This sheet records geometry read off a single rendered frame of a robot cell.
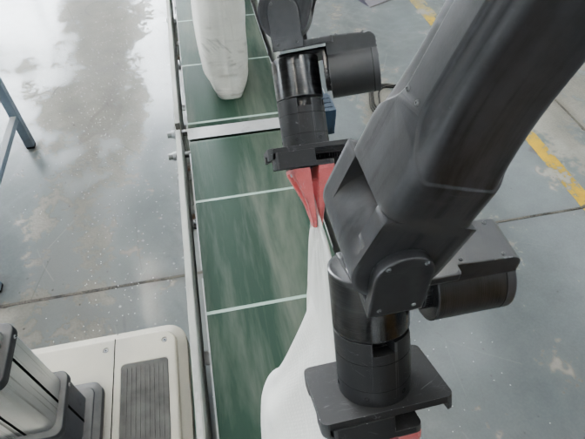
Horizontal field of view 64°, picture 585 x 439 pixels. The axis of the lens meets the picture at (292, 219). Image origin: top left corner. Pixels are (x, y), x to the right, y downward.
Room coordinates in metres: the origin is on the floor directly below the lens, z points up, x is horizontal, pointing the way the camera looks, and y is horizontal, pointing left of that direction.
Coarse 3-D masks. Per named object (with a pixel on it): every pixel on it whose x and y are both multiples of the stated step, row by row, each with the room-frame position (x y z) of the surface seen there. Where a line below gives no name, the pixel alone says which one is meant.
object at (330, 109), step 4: (324, 92) 1.69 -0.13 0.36; (324, 96) 1.61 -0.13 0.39; (328, 96) 1.61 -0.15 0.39; (324, 100) 1.58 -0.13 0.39; (328, 100) 1.58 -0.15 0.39; (332, 100) 1.58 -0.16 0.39; (324, 104) 1.56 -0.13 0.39; (328, 104) 1.56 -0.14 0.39; (332, 104) 1.56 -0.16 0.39; (328, 108) 1.53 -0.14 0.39; (332, 108) 1.53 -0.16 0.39; (328, 112) 1.51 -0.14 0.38; (332, 112) 1.52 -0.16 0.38; (328, 116) 1.52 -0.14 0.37; (332, 116) 1.52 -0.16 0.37; (328, 120) 1.52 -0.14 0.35; (332, 120) 1.52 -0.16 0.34; (328, 124) 1.52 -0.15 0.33; (332, 124) 1.52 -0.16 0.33; (328, 128) 1.52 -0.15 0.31; (332, 128) 1.52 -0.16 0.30; (328, 132) 1.52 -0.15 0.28; (332, 132) 1.52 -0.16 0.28
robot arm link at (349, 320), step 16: (336, 256) 0.20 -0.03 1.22; (336, 272) 0.18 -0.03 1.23; (336, 288) 0.17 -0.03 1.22; (352, 288) 0.17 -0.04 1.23; (432, 288) 0.17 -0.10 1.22; (336, 304) 0.17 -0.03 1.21; (352, 304) 0.16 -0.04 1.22; (336, 320) 0.16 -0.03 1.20; (352, 320) 0.16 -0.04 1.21; (368, 320) 0.15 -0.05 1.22; (384, 320) 0.15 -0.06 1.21; (400, 320) 0.16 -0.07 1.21; (352, 336) 0.15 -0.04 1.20; (368, 336) 0.15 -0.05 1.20; (384, 336) 0.15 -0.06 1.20
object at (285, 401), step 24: (312, 240) 0.39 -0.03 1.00; (312, 264) 0.38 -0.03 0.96; (312, 288) 0.37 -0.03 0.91; (312, 312) 0.35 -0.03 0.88; (312, 336) 0.32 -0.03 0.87; (288, 360) 0.29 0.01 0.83; (312, 360) 0.28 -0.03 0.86; (288, 384) 0.26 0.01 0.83; (264, 408) 0.25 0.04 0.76; (288, 408) 0.23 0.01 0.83; (312, 408) 0.22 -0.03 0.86; (264, 432) 0.24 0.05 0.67; (288, 432) 0.19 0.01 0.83; (312, 432) 0.19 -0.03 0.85
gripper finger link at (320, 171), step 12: (276, 156) 0.40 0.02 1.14; (288, 156) 0.40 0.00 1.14; (300, 156) 0.40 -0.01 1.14; (312, 156) 0.41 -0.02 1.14; (276, 168) 0.39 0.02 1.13; (288, 168) 0.39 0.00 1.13; (312, 168) 0.43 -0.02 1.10; (324, 168) 0.40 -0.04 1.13; (312, 180) 0.42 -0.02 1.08; (324, 180) 0.39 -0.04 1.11; (324, 204) 0.38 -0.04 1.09
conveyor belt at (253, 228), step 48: (192, 144) 1.33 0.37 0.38; (240, 144) 1.33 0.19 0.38; (240, 192) 1.08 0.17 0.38; (288, 192) 1.08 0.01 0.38; (240, 240) 0.88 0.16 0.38; (288, 240) 0.88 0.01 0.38; (240, 288) 0.71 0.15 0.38; (288, 288) 0.71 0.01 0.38; (240, 336) 0.56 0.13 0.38; (288, 336) 0.56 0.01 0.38; (240, 384) 0.43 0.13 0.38; (240, 432) 0.32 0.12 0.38
